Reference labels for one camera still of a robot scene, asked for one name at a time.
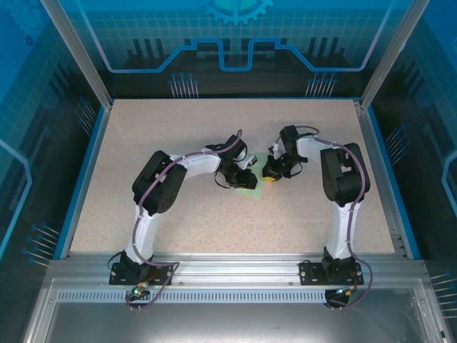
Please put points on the green paper sheet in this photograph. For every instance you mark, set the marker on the green paper sheet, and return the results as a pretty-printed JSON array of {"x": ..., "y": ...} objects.
[{"x": 253, "y": 193}]

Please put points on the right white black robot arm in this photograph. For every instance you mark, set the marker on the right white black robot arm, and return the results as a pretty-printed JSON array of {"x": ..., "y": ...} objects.
[{"x": 342, "y": 175}]

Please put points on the blue table side strip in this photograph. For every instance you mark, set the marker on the blue table side strip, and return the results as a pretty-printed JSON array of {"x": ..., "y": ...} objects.
[
  {"x": 84, "y": 178},
  {"x": 392, "y": 178}
]

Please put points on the blue gear print panel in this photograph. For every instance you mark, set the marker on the blue gear print panel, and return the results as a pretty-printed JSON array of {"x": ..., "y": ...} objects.
[{"x": 232, "y": 28}]

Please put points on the blue circuit print side panel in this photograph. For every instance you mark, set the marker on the blue circuit print side panel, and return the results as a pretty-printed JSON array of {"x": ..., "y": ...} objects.
[
  {"x": 28, "y": 107},
  {"x": 428, "y": 125}
]

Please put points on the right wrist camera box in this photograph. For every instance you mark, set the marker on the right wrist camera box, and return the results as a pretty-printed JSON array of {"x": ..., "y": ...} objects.
[{"x": 275, "y": 150}]

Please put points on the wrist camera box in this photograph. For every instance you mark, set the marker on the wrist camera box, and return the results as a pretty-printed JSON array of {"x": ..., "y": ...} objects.
[
  {"x": 275, "y": 150},
  {"x": 250, "y": 160}
]

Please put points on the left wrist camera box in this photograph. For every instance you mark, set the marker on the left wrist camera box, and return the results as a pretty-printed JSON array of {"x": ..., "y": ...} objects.
[{"x": 250, "y": 160}]

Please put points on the aluminium mounting rail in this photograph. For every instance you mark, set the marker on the aluminium mounting rail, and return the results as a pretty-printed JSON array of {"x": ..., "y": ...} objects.
[{"x": 235, "y": 268}]

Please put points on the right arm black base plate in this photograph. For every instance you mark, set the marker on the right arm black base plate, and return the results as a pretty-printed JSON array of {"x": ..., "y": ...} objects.
[{"x": 310, "y": 273}]

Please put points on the aluminium table side rail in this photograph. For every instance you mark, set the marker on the aluminium table side rail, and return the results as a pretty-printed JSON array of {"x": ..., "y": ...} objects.
[{"x": 395, "y": 236}]

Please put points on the aluminium frame post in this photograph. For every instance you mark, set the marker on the aluminium frame post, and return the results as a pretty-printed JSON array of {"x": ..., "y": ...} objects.
[
  {"x": 81, "y": 57},
  {"x": 389, "y": 53}
]

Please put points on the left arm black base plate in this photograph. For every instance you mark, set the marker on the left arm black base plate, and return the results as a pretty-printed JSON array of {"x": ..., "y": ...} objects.
[{"x": 118, "y": 277}]

